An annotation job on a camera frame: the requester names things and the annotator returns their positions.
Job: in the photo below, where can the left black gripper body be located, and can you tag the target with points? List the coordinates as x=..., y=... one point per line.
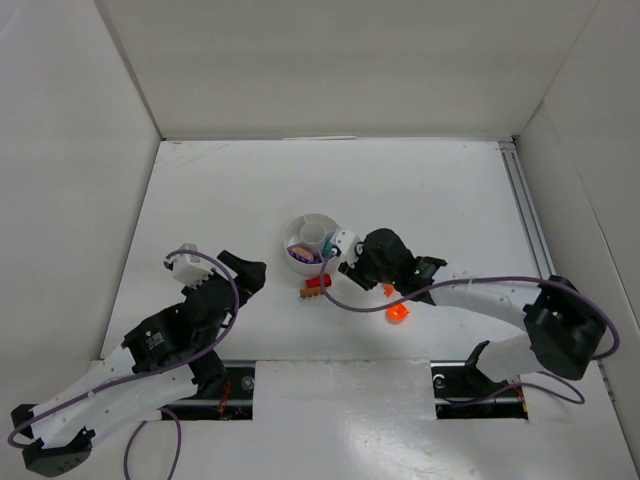
x=232, y=279

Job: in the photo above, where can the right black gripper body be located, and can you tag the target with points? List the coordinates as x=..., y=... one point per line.
x=361, y=270

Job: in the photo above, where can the purple butterfly lego brick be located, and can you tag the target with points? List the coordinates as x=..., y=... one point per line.
x=304, y=255

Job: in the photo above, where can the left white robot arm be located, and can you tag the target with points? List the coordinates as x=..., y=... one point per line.
x=168, y=356

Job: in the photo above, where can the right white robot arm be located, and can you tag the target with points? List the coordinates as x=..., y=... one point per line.
x=559, y=328

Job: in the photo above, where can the brown lego plate small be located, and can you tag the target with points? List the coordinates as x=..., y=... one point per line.
x=311, y=292

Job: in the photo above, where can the orange round lego front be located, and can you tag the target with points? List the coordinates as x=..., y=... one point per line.
x=397, y=314

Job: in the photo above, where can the red lego brick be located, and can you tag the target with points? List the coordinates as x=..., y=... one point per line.
x=318, y=281

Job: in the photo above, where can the white divided round container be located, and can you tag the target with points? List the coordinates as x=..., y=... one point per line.
x=313, y=231

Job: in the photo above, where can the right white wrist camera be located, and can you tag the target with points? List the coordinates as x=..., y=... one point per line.
x=343, y=245

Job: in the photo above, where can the aluminium rail right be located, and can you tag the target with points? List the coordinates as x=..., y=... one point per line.
x=534, y=235

